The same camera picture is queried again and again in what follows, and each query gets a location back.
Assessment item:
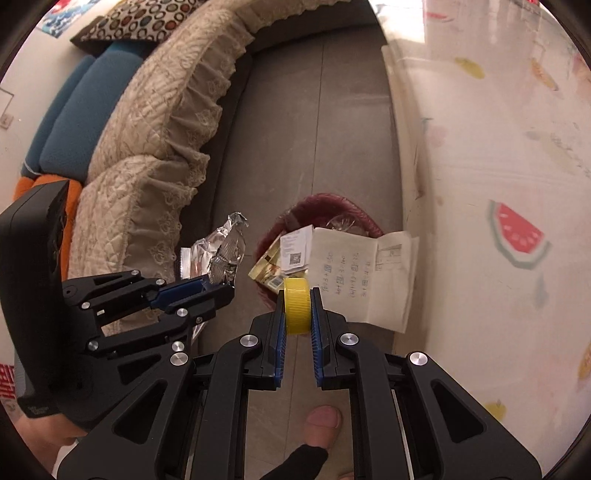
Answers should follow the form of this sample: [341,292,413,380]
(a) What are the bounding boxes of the flattened yellow carton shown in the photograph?
[248,237,308,293]

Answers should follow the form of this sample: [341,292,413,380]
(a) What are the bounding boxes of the orange sofa cushion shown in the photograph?
[11,173,86,278]

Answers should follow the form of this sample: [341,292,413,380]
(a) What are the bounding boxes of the yellow bottle cap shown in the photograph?
[283,277,311,336]

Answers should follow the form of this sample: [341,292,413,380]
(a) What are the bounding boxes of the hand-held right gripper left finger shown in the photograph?
[58,290,288,480]

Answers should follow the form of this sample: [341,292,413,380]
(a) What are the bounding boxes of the beige quilted sofa cover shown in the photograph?
[69,0,370,339]

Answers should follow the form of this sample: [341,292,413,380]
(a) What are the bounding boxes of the silver foil wrapper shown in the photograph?
[180,212,250,285]

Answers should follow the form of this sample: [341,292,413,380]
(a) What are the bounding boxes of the blue sofa cushion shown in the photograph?
[21,55,95,179]
[39,47,145,179]

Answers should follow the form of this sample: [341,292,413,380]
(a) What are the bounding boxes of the small white printed slip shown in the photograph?
[279,226,315,274]

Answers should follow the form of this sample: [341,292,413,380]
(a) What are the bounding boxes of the folded handwritten paper sheet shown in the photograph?
[307,226,420,334]

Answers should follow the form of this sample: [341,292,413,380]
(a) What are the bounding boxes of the circle pattern throw pillow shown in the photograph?
[69,0,209,57]

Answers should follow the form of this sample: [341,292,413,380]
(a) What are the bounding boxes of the pink slipper toe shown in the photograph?
[306,406,344,451]

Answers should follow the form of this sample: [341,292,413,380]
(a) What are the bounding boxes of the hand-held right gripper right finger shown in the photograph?
[310,286,543,480]

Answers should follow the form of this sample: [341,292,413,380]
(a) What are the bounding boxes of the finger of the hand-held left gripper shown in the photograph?
[62,270,218,326]
[88,284,235,356]

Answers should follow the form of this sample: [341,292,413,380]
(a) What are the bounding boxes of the red trash bin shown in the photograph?
[254,193,387,324]

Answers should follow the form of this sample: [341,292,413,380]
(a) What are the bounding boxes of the person's left hand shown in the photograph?
[13,410,85,474]

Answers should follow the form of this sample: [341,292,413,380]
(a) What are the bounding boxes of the fruit print tablecloth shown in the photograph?
[379,0,591,476]

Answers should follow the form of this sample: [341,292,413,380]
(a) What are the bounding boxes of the person's black trouser leg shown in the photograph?
[259,444,330,480]

